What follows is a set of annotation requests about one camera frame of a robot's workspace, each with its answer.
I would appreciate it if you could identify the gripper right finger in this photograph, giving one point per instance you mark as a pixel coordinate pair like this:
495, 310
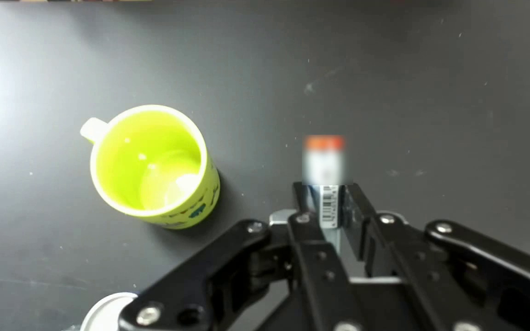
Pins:
430, 271

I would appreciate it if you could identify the white marker with orange cap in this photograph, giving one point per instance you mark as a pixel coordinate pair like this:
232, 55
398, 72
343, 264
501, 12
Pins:
325, 161

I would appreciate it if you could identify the white round disc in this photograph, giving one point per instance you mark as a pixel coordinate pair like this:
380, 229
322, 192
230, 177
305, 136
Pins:
104, 315

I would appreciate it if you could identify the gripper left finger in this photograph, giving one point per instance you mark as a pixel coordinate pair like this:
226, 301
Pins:
313, 271

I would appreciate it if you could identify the lime green mug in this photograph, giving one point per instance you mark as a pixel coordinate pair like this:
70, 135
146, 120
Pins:
150, 165

